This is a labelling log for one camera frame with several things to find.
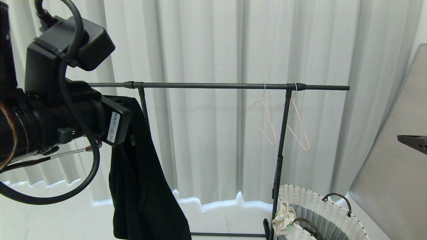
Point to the black garment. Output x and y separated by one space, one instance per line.
143 186

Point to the white laundry basket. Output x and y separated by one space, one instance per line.
337 220

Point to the cream printed garment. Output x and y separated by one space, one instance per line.
283 220

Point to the black clothes rack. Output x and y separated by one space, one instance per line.
217 86

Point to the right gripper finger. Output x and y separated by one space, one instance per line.
418 143

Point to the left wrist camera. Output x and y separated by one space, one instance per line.
93 46

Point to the pink clothes hanger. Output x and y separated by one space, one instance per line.
268 116
299 125

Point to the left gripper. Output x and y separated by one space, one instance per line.
106 110

